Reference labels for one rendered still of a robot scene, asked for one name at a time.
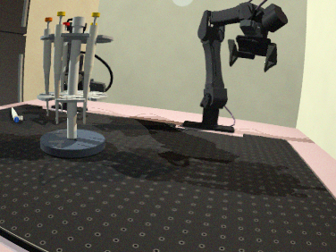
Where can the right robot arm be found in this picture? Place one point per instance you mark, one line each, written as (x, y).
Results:
(94, 86)

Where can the white pipette with yellow button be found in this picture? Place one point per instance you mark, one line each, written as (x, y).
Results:
(89, 59)
(58, 58)

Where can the white pipette with blue push button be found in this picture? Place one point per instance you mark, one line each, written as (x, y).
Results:
(15, 116)

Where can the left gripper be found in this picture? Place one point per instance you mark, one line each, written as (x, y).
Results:
(249, 46)

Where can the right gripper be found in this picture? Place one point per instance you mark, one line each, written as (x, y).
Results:
(81, 80)

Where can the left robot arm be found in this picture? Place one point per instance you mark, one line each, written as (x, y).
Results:
(214, 93)

